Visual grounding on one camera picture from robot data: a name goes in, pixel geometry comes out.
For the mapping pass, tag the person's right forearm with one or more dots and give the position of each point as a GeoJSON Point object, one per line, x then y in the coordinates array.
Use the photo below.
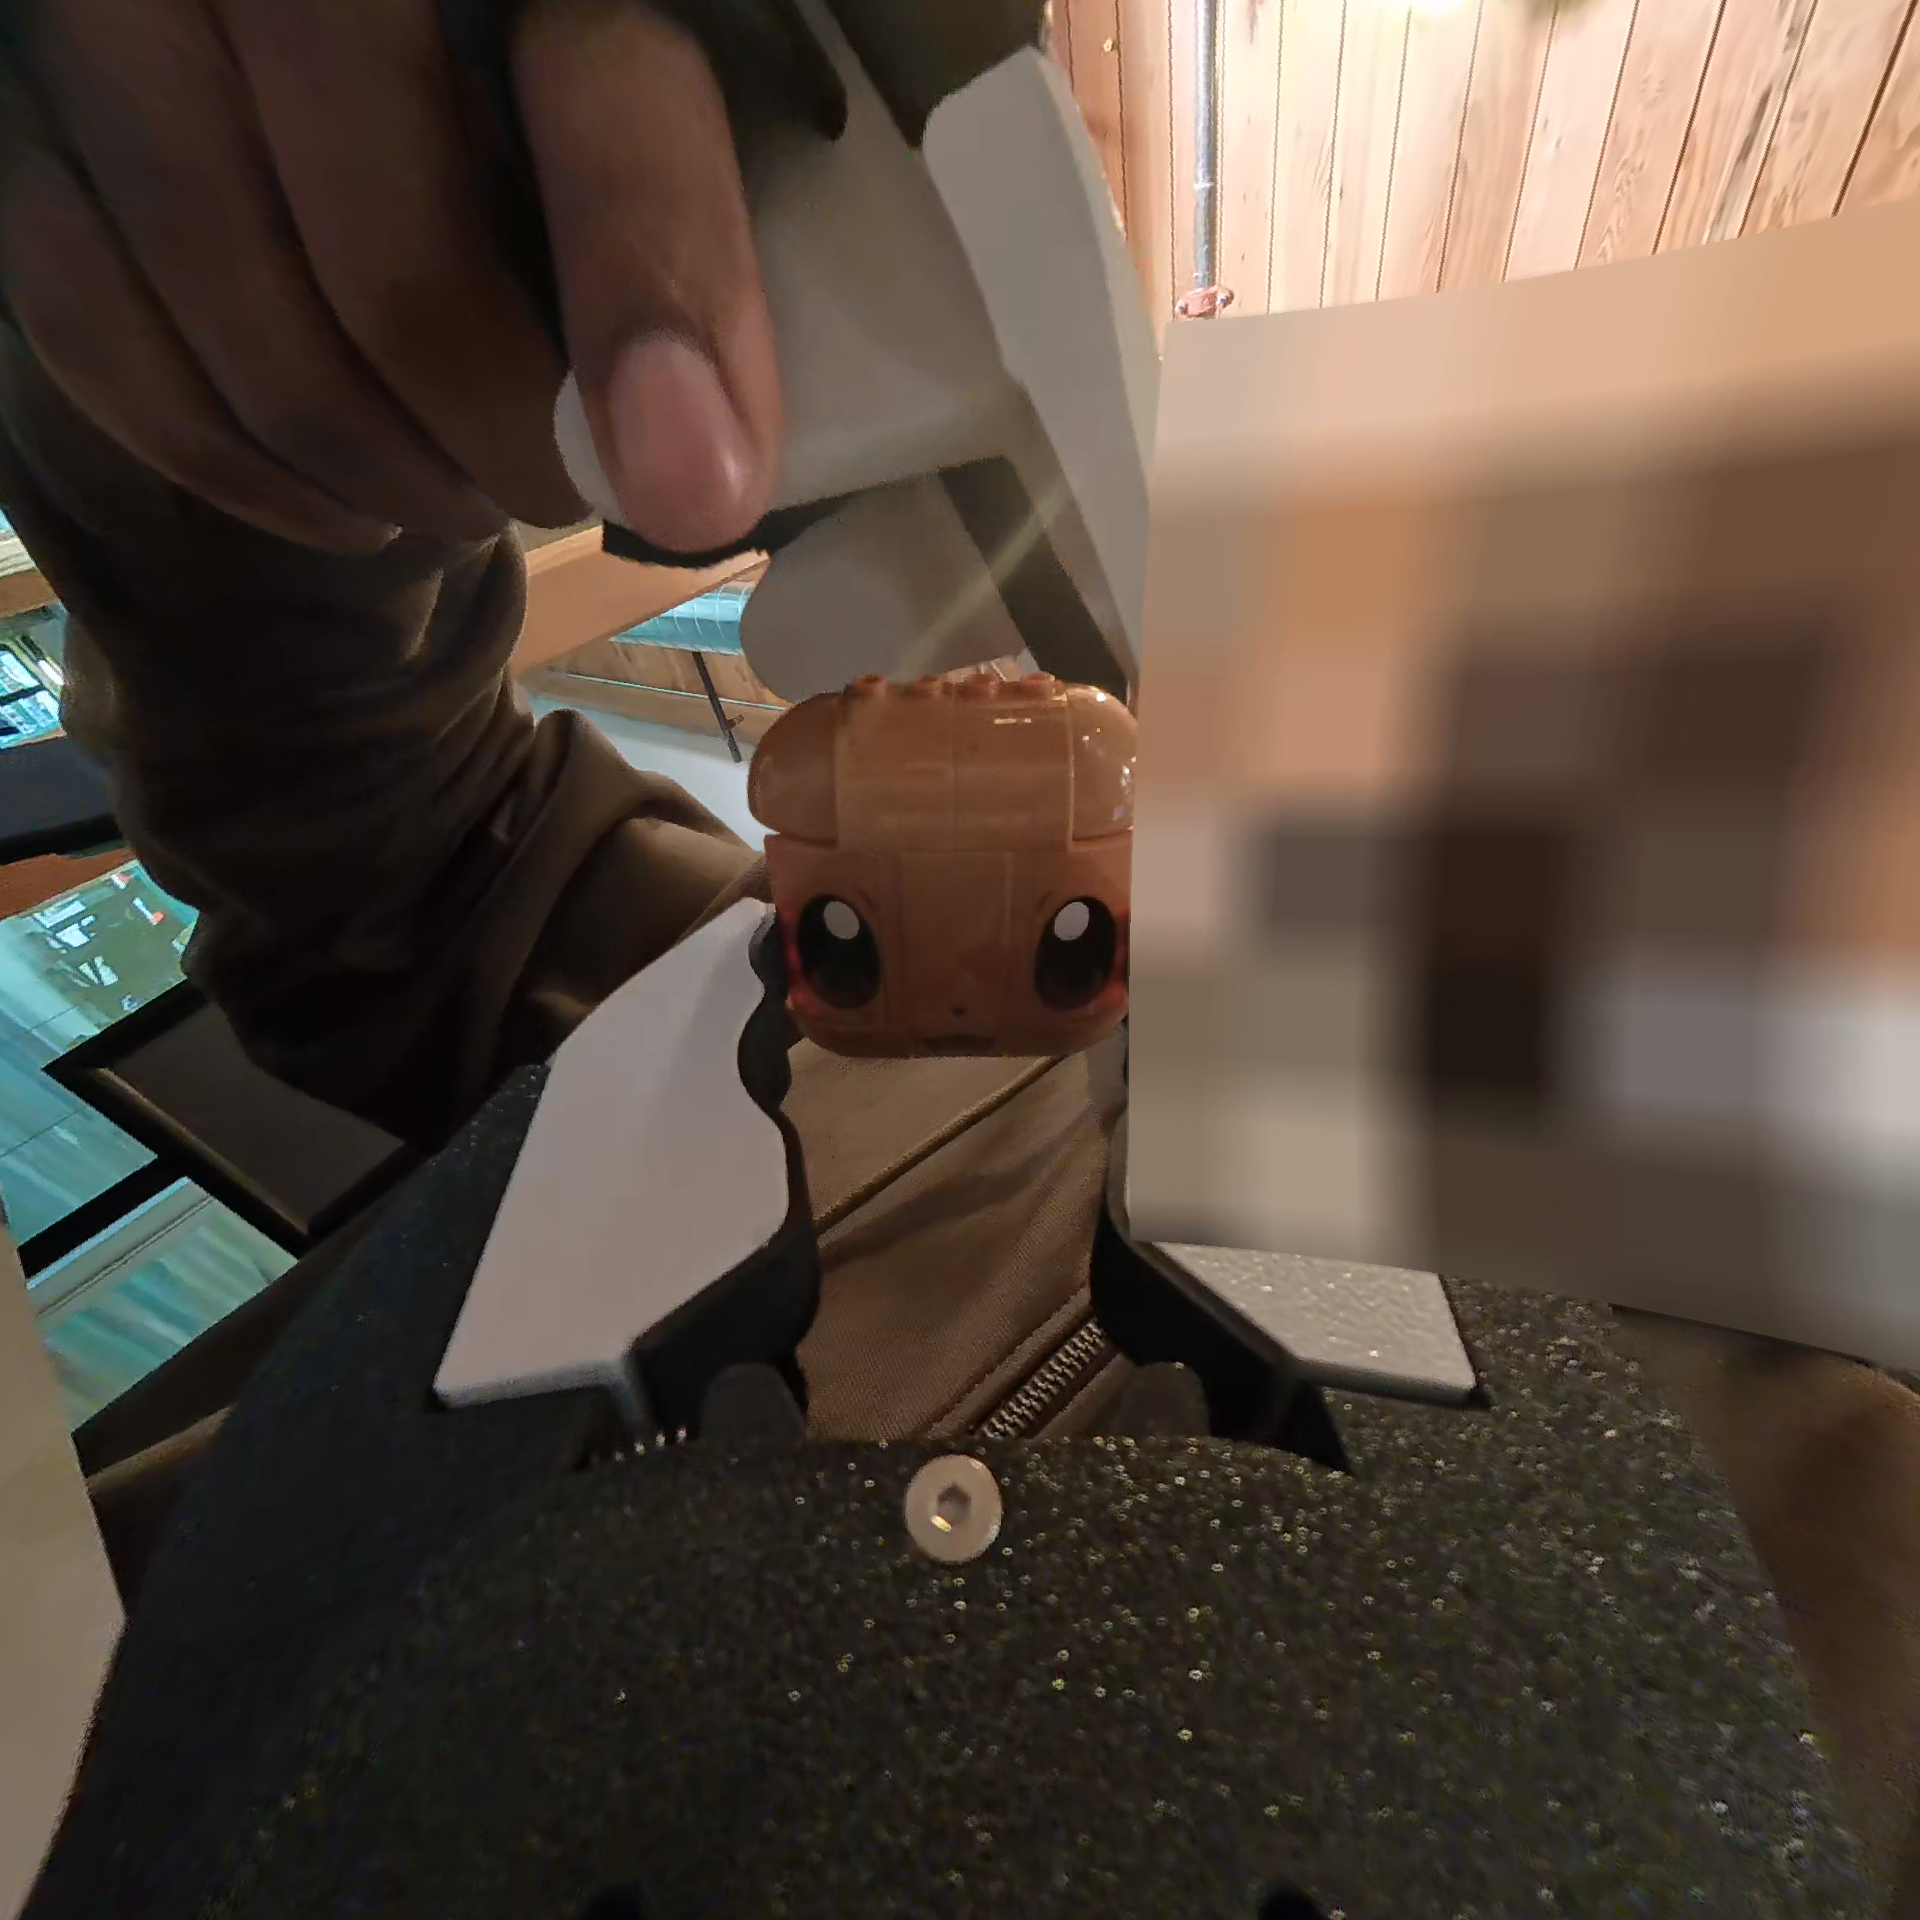
{"type": "Point", "coordinates": [300, 751]}

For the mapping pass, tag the person's right hand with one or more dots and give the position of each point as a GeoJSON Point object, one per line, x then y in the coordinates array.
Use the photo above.
{"type": "Point", "coordinates": [270, 271]}

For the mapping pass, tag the brown lego head with face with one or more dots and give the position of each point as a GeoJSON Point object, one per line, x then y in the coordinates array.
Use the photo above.
{"type": "Point", "coordinates": [945, 871]}

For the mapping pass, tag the metal pipe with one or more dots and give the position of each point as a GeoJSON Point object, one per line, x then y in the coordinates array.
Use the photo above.
{"type": "Point", "coordinates": [1208, 150]}

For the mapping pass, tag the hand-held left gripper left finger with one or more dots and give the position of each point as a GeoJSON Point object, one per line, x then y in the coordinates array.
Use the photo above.
{"type": "Point", "coordinates": [630, 1184]}

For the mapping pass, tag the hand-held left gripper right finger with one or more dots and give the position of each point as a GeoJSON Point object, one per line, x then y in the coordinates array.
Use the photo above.
{"type": "Point", "coordinates": [1321, 1321]}

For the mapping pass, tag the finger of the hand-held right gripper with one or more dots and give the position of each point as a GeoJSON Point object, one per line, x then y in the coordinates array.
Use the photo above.
{"type": "Point", "coordinates": [854, 614]}
{"type": "Point", "coordinates": [1050, 301]}

